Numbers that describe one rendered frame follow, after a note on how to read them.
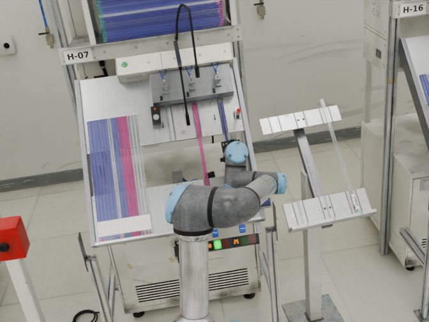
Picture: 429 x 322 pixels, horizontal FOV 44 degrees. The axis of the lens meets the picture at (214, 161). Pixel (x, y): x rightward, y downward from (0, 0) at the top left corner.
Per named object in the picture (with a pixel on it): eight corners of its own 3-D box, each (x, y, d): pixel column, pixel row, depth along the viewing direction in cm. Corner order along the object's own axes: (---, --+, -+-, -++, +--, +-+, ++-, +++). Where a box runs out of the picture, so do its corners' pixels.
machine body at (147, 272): (262, 301, 273) (253, 199, 244) (127, 324, 269) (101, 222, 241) (242, 229, 330) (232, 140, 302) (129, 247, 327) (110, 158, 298)
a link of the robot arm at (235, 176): (251, 198, 182) (253, 166, 182) (219, 195, 186) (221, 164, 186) (256, 197, 190) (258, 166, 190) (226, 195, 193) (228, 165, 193)
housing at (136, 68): (232, 73, 235) (233, 59, 222) (122, 89, 233) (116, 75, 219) (228, 56, 238) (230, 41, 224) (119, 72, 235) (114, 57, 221)
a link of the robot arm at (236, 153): (225, 164, 183) (226, 139, 183) (223, 164, 194) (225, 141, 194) (248, 165, 183) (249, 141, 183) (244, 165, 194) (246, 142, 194)
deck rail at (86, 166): (98, 247, 214) (96, 245, 208) (94, 248, 214) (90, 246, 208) (82, 85, 232) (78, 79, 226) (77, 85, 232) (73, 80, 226)
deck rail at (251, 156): (264, 221, 218) (265, 218, 212) (259, 222, 218) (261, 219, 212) (235, 63, 236) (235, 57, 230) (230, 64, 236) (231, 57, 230)
